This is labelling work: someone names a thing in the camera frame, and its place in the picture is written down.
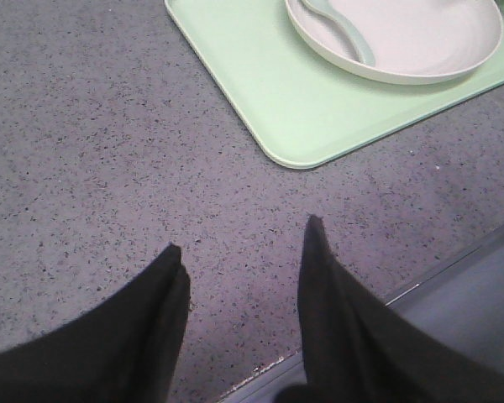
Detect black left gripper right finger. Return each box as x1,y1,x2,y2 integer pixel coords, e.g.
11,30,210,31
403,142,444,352
276,215,504,402

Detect light green plastic tray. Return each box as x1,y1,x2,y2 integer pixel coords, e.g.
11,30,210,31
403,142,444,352
165,1,504,170

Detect cream round plate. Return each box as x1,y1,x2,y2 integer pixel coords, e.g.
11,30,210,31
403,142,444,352
285,1,503,85

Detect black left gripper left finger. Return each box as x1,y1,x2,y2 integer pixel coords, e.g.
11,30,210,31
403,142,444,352
0,244,191,402

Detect sage green spoon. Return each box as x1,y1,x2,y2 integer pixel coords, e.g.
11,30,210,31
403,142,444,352
302,0,375,66

